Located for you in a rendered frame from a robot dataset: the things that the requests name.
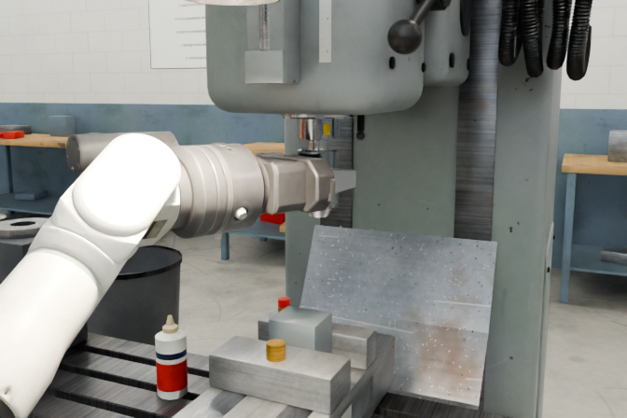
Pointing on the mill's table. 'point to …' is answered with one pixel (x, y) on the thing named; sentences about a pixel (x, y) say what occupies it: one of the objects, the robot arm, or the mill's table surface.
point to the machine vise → (383, 370)
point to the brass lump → (275, 350)
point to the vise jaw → (281, 374)
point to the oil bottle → (171, 361)
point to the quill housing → (328, 39)
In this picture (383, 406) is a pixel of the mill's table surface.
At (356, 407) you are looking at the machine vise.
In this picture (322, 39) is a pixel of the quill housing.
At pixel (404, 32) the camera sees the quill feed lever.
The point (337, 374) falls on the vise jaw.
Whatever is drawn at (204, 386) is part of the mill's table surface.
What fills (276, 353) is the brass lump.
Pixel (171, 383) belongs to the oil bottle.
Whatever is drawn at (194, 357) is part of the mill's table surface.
